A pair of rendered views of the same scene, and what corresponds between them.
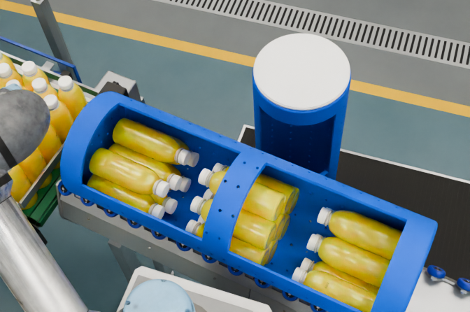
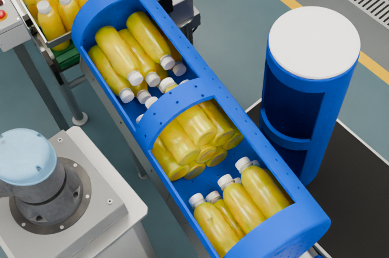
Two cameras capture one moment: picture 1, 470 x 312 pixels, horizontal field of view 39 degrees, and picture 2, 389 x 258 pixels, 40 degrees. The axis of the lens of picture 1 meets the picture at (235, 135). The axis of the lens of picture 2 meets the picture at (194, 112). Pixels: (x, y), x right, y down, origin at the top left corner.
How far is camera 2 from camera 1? 47 cm
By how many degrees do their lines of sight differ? 17
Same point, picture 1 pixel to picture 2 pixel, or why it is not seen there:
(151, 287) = (25, 135)
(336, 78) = (339, 61)
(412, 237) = (288, 218)
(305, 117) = (293, 81)
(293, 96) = (292, 58)
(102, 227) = (99, 90)
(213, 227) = (144, 125)
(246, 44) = not seen: hidden behind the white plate
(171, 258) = (131, 139)
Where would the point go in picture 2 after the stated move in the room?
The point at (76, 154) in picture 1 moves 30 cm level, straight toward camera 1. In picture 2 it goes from (84, 20) to (66, 111)
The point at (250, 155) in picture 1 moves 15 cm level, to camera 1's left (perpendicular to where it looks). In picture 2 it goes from (205, 83) to (154, 63)
